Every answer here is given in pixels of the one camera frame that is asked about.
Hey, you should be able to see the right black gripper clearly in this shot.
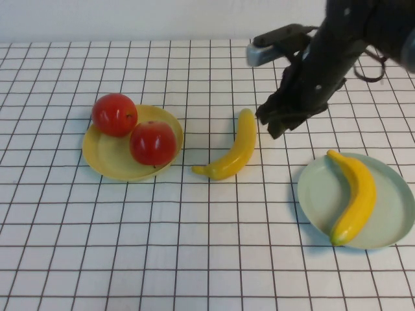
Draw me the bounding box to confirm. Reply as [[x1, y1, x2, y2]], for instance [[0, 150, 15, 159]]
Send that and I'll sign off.
[[255, 19, 367, 140]]

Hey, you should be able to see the short yellow banana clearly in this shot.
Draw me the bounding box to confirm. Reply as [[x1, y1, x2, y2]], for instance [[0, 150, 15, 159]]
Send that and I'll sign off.
[[191, 108, 257, 181]]

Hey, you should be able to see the long yellow green-tipped banana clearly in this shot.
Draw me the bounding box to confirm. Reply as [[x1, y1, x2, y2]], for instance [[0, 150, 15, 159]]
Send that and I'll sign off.
[[326, 148, 378, 247]]

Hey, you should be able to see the red apple with yellowish top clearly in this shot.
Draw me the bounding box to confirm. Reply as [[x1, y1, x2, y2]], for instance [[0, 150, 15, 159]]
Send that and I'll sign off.
[[129, 121, 178, 167]]

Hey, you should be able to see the pale green round plate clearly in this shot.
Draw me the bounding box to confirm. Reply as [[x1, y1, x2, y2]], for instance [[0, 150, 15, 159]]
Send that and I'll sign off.
[[296, 152, 415, 250]]

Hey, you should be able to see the yellow round plate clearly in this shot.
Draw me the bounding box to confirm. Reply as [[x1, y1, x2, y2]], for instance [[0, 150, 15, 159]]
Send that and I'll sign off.
[[82, 104, 184, 182]]

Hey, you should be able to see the white checked tablecloth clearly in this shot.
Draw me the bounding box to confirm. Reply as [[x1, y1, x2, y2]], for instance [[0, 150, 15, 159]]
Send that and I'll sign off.
[[0, 36, 415, 311]]

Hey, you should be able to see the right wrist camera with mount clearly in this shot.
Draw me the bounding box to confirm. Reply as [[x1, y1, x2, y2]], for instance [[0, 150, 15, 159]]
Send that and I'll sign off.
[[245, 23, 317, 68]]

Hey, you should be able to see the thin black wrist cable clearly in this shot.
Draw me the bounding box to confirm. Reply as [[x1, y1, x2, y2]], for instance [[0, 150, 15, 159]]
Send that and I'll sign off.
[[353, 45, 389, 84]]

